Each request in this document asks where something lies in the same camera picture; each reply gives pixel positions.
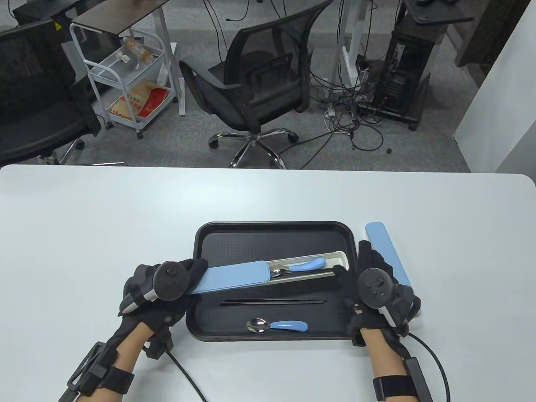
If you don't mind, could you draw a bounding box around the person's left hand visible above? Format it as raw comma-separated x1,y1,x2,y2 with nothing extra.
119,258,209,334

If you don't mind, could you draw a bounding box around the person's right hand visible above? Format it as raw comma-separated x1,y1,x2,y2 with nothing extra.
333,240,421,346

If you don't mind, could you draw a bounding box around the blue lid lunch box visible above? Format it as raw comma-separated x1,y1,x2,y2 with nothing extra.
188,250,350,296
365,222,423,317

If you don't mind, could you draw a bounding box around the blue handled spoon utensil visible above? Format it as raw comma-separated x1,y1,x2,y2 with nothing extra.
270,258,326,278
246,318,309,334

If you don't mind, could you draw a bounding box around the person's right forearm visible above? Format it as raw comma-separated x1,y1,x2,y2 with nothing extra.
360,329,413,402

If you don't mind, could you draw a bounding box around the person's left forearm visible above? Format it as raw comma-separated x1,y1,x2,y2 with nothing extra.
90,322,153,402

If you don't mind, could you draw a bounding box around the grey and white handheld controller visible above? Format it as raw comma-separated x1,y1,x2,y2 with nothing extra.
357,268,421,327
119,262,191,315

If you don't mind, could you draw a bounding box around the black plastic tray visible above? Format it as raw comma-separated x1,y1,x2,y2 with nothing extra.
186,221,358,342

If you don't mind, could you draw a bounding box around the black computer tower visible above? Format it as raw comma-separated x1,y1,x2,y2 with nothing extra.
371,17,444,131

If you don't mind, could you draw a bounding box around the black mesh back office chair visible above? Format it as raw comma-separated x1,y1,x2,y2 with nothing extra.
179,0,333,169

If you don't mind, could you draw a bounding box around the red and tan paper bag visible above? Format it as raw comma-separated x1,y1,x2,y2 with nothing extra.
110,82,170,120

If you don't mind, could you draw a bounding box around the black padded office chair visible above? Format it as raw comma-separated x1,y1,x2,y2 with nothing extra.
0,19,102,166

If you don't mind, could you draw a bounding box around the white utility cart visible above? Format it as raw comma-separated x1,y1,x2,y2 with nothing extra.
69,23,178,139

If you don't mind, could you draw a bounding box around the dark round edged desk top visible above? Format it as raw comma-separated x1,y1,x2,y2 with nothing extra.
402,0,476,25

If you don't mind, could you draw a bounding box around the dark wooden panel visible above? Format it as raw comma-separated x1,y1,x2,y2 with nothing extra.
454,0,531,86

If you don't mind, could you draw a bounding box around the clear bottle orange liquid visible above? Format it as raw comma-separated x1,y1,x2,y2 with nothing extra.
121,37,153,64

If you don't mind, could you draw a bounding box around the black glove cable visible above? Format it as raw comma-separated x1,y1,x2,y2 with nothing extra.
167,350,208,402
408,331,452,402

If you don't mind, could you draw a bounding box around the black wrist strap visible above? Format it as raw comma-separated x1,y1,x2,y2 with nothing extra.
373,375,415,400
100,366,135,395

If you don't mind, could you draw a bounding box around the black wrist camera frame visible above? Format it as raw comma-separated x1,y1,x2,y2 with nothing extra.
59,341,118,402

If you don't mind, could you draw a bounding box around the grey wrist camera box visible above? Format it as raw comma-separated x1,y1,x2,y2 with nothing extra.
404,356,434,402

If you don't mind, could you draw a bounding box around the tangle of black cables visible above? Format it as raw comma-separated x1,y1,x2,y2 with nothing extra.
310,59,396,153

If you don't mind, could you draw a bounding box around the white desk leg frame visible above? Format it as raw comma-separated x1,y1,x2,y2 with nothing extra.
331,0,373,90

